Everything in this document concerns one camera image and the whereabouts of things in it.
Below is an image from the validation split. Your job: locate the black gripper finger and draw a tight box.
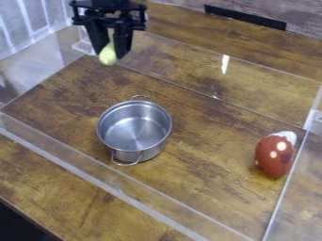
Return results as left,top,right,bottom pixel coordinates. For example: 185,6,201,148
114,27,134,59
86,24,110,54

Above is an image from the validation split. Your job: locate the small steel pot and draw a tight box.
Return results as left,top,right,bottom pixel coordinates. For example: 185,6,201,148
97,94,173,167

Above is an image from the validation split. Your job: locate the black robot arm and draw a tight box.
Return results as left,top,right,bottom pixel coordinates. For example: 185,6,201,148
70,0,148,59

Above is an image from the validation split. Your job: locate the clear acrylic triangle stand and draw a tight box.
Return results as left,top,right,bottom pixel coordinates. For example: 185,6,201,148
73,26,97,56

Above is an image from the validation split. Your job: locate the black bar on wall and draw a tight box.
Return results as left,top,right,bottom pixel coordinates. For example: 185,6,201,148
205,5,288,31

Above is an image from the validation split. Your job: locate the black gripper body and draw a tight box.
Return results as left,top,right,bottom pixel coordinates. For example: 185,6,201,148
70,0,148,31

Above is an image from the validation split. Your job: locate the red spotted toy mushroom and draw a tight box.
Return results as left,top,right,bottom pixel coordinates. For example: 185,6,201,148
255,131,297,179

